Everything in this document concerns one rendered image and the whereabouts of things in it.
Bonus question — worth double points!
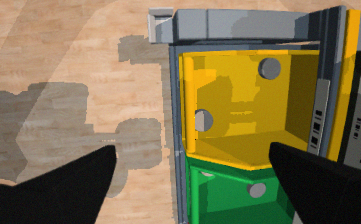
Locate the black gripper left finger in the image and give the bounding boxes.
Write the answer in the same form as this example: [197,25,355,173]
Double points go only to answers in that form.
[0,145,117,224]

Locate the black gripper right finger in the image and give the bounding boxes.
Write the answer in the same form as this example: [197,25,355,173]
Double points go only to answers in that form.
[268,142,361,224]

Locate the green open bin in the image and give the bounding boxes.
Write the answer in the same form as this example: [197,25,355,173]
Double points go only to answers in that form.
[185,152,295,224]

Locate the yellow flat bar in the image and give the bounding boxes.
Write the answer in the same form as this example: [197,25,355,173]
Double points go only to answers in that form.
[326,9,361,162]

